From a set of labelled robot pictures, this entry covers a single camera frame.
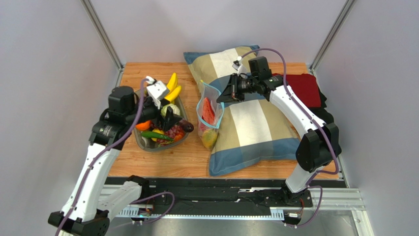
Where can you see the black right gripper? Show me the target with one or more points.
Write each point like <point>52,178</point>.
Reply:
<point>234,87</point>

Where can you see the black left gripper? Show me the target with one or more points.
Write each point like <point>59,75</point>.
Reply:
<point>170,119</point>

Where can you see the clear zip top bag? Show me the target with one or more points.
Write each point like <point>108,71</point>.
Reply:
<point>212,94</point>

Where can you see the green chili pepper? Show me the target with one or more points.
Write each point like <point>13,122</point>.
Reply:
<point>155,135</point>

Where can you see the red watermelon slice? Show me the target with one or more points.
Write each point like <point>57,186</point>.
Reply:
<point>208,114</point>

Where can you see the yellow orange mango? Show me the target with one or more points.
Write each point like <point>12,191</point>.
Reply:
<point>209,138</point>

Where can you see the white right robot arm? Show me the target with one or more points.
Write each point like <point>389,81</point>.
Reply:
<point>319,141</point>

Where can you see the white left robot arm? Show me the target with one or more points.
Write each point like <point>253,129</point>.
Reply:
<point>84,214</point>

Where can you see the green white cabbage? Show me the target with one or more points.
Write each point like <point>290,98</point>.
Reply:
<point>174,108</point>

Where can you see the small yellow lemon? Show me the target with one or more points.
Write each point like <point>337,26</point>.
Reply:
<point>159,131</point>

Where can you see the grey fruit bowl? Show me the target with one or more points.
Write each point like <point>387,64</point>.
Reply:
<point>148,144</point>

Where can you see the orange fruit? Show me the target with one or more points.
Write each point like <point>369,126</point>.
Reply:
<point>144,126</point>

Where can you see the yellow banana bunch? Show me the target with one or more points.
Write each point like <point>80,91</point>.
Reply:
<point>174,88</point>

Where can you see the checkered blue beige pillow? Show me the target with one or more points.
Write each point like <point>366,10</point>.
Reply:
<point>255,140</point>

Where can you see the red folded cloth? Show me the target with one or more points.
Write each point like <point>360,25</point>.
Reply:
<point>306,88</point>

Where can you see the black cap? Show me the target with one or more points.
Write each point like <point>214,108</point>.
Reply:
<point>320,110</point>

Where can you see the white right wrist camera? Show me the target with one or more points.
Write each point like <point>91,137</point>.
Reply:
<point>240,68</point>

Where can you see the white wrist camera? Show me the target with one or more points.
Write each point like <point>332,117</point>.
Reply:
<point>157,90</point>
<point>240,68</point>

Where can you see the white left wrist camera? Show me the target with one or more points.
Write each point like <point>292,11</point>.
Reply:
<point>157,90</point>

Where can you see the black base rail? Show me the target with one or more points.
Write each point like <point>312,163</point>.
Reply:
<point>215,197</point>

